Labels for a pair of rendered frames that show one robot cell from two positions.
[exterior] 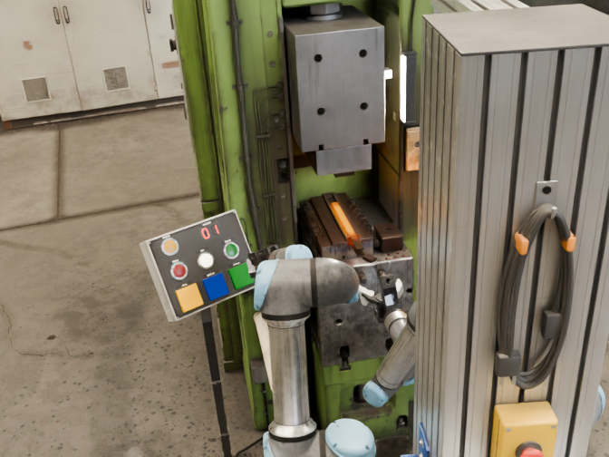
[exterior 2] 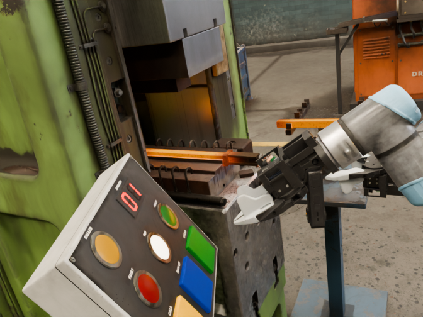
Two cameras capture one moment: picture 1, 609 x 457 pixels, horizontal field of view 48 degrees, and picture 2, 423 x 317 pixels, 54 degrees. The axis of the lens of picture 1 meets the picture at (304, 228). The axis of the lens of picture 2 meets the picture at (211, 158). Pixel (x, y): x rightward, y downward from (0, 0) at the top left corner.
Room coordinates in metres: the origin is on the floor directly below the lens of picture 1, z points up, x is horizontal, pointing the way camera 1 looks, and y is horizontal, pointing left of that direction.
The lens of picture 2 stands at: (1.52, 0.71, 1.47)
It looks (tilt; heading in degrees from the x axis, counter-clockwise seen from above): 22 degrees down; 311
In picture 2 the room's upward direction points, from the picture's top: 10 degrees counter-clockwise
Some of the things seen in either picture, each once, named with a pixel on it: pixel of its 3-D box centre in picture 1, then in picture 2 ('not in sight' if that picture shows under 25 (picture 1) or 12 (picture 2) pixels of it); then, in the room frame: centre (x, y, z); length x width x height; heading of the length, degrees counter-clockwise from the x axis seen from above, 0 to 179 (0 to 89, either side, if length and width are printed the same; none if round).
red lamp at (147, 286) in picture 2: (178, 270); (148, 289); (1.93, 0.42, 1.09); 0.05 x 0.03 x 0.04; 99
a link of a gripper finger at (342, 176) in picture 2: (363, 296); (345, 182); (1.87, -0.18, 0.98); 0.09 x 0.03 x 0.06; 45
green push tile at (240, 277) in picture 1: (240, 276); (199, 250); (2.01, 0.23, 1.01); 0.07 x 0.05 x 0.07; 124
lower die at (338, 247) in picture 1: (333, 224); (166, 168); (2.44, -0.12, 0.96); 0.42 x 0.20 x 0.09; 9
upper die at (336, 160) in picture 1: (330, 140); (141, 56); (2.44, -0.12, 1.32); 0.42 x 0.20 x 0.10; 9
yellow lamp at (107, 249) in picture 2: (169, 247); (106, 249); (1.97, 0.44, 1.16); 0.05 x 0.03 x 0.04; 99
